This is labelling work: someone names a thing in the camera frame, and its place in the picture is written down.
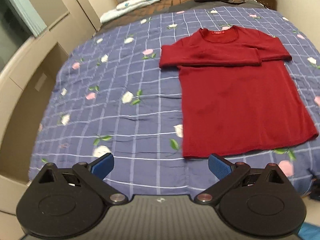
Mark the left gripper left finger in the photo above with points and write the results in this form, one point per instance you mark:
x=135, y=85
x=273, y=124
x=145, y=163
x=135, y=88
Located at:
x=102, y=166

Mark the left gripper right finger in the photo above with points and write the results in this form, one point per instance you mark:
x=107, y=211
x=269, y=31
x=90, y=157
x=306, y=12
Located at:
x=219, y=166

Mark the red long-sleeve shirt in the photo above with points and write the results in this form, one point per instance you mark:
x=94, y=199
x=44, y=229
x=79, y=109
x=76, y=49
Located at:
x=237, y=95

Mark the brown woven bed mat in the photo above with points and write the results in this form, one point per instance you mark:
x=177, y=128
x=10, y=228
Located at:
x=166, y=6

